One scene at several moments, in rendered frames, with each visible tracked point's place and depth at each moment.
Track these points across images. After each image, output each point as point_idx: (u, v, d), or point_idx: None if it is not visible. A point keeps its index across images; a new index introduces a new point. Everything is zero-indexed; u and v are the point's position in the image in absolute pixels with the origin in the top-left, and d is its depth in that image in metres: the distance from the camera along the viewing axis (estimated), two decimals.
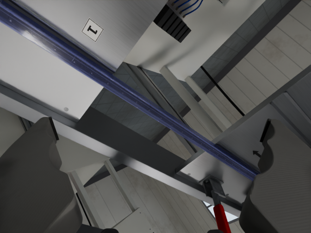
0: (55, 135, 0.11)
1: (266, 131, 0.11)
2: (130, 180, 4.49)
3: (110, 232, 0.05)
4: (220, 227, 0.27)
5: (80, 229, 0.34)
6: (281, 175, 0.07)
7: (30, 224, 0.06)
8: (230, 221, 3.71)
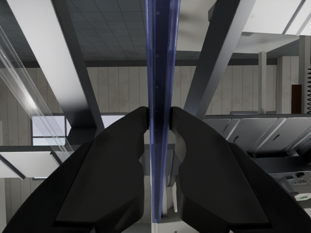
0: (147, 125, 0.12)
1: (171, 119, 0.12)
2: None
3: (110, 232, 0.05)
4: None
5: (96, 109, 0.28)
6: (197, 157, 0.08)
7: (102, 198, 0.06)
8: (46, 178, 3.71)
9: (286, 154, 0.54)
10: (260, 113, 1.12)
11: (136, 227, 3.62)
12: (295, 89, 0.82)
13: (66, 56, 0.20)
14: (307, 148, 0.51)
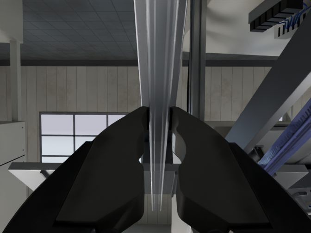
0: (147, 125, 0.12)
1: (171, 119, 0.12)
2: None
3: (110, 232, 0.05)
4: None
5: None
6: (196, 157, 0.08)
7: (102, 198, 0.06)
8: None
9: None
10: (285, 118, 1.09)
11: (143, 227, 3.61)
12: None
13: (174, 69, 0.18)
14: None
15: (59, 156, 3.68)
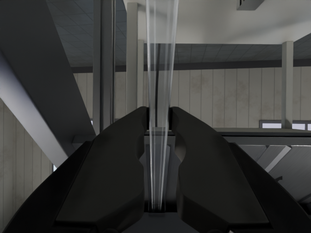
0: (147, 125, 0.12)
1: (171, 119, 0.12)
2: None
3: (110, 232, 0.05)
4: None
5: None
6: (196, 157, 0.08)
7: (102, 198, 0.06)
8: None
9: (307, 209, 0.28)
10: (284, 124, 0.82)
11: None
12: None
13: None
14: None
15: None
